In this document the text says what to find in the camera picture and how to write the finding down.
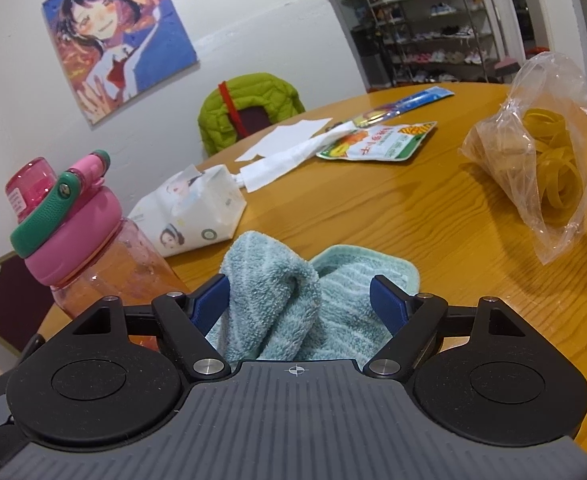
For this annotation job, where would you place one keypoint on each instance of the teal striped towel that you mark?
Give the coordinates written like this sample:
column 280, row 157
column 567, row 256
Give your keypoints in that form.
column 286, row 308

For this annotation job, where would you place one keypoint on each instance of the shoe rack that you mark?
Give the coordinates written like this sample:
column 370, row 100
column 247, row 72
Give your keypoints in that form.
column 435, row 40

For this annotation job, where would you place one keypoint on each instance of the white tissue pack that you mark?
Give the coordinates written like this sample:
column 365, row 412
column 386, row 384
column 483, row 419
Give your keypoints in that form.
column 192, row 209

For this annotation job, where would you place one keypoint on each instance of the white paper sheet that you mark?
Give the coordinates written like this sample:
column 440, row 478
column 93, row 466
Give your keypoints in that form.
column 284, row 137

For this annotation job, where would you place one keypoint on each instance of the maroon gold chair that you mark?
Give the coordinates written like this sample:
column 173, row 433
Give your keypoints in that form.
column 24, row 303

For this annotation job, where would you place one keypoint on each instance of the pink water bottle green handle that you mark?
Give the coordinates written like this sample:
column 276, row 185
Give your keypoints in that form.
column 75, row 240

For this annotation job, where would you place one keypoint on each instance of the green orange snack packet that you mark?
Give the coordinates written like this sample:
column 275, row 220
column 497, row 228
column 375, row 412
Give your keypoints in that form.
column 379, row 143

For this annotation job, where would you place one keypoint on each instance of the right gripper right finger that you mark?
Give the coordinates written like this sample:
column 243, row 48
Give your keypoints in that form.
column 412, row 321

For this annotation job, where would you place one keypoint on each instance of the white paper towel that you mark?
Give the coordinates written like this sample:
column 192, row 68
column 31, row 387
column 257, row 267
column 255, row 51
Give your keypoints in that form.
column 268, row 169

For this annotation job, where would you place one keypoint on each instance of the anime poster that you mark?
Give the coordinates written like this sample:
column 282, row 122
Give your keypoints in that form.
column 114, row 50

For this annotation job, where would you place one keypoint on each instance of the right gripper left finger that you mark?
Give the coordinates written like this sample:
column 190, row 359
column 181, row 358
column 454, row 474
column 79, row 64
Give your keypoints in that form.
column 184, row 321

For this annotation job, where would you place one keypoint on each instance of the blue long packet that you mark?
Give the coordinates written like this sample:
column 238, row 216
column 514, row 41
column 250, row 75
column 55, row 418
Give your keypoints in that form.
column 395, row 109

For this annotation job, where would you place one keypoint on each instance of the plastic bag of rubber bands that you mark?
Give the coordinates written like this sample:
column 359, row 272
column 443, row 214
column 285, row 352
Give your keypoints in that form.
column 535, row 149

